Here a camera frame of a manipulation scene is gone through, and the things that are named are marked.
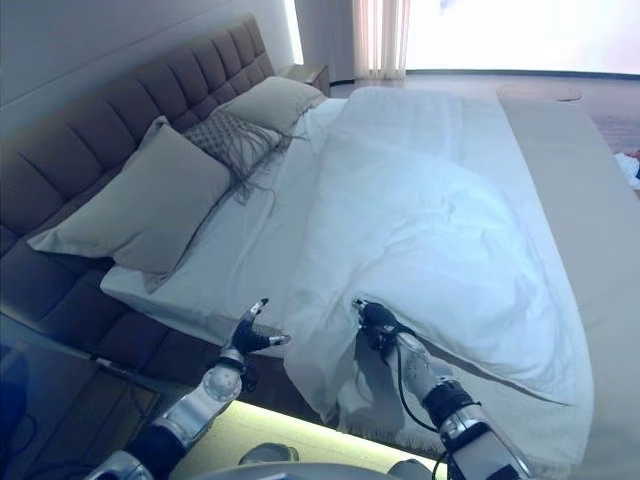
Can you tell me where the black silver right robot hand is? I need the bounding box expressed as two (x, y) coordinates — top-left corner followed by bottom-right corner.
(351, 298), (401, 354)

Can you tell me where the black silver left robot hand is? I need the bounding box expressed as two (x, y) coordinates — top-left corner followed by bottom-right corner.
(227, 297), (291, 359)

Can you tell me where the white duvet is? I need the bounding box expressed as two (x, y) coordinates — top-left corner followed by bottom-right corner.
(284, 87), (586, 431)

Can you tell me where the beige bed runner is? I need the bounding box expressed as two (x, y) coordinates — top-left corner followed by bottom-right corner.
(494, 84), (640, 480)

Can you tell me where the large beige pillow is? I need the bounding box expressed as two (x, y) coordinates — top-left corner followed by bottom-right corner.
(27, 117), (234, 294)

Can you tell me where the dark glossy bedside table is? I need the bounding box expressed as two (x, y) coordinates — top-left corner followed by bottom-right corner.
(0, 339), (166, 480)

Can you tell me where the grey knitted fringed cushion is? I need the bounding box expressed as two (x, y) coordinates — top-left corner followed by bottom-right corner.
(183, 110), (301, 206)

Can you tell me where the small beige pillow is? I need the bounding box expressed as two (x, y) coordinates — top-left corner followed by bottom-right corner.
(219, 75), (326, 136)

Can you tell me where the brown tufted headboard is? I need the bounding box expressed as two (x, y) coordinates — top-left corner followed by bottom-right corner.
(0, 12), (274, 246)

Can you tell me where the wooden bedside table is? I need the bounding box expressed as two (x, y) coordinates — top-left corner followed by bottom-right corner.
(279, 63), (331, 99)

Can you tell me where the beige pleated curtain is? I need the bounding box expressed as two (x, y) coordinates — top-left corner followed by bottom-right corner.
(349, 0), (411, 81)

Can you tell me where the white garment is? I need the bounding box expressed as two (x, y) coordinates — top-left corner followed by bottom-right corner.
(614, 152), (640, 189)

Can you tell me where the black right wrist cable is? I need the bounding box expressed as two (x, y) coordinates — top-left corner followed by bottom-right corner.
(394, 342), (449, 480)

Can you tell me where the thin black charging cable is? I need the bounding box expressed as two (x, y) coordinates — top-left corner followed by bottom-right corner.
(89, 353), (166, 401)

